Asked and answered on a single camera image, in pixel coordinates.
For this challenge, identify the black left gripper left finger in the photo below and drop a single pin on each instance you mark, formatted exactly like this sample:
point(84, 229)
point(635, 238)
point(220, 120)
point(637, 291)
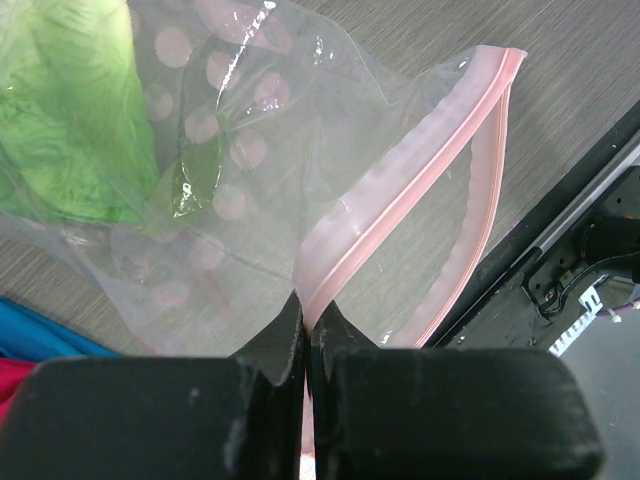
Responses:
point(129, 417)

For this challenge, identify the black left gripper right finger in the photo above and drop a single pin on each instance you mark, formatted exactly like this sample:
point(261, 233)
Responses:
point(444, 413)

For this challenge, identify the clear zip top bag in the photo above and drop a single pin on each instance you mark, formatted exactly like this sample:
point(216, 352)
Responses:
point(345, 183)

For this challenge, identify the green fake lettuce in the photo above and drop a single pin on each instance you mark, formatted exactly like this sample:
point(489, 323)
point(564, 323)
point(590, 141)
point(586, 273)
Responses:
point(76, 144)

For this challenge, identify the loose green fake leaf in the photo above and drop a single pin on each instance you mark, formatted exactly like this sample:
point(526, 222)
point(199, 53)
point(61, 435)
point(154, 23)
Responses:
point(187, 188)

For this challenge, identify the blue folded cloth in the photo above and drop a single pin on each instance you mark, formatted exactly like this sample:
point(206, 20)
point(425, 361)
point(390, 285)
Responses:
point(29, 336)

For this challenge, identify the red folded cloth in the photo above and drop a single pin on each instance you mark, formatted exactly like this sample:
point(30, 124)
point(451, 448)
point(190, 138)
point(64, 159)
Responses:
point(12, 374)

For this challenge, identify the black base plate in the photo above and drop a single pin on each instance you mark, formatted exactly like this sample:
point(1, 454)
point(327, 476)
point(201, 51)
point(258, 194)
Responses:
point(584, 230)

